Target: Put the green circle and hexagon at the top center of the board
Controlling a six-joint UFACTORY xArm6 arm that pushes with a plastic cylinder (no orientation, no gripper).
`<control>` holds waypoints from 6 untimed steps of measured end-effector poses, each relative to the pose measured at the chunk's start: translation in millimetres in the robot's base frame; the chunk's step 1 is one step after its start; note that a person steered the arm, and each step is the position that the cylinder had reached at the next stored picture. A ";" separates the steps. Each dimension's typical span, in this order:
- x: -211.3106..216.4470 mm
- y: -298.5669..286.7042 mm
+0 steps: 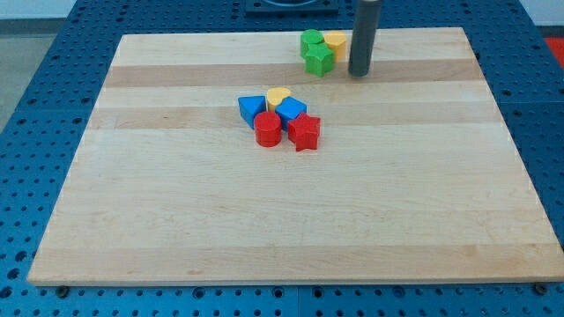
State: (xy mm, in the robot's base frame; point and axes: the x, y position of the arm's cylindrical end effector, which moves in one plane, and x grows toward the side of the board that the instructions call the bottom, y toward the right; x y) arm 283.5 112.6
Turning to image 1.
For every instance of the light wooden board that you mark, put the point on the light wooden board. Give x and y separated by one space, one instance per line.
416 179

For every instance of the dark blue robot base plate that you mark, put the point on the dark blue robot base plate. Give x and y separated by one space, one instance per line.
262 7

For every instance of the blue triangle block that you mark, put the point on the blue triangle block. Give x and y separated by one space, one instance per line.
250 107

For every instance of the red cylinder block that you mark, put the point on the red cylinder block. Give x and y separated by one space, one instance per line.
267 127

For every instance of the yellow hexagon block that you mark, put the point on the yellow hexagon block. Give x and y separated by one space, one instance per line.
336 41

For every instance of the red star block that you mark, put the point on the red star block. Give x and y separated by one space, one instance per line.
304 131

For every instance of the yellow heart block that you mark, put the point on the yellow heart block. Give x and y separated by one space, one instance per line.
275 96

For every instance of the blue cube block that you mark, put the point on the blue cube block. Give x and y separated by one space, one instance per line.
289 109

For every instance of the green cylinder block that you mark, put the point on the green cylinder block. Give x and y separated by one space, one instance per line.
310 37

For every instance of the green star block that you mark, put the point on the green star block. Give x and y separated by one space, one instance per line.
319 59

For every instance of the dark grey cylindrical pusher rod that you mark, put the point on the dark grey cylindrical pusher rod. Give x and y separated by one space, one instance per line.
363 36

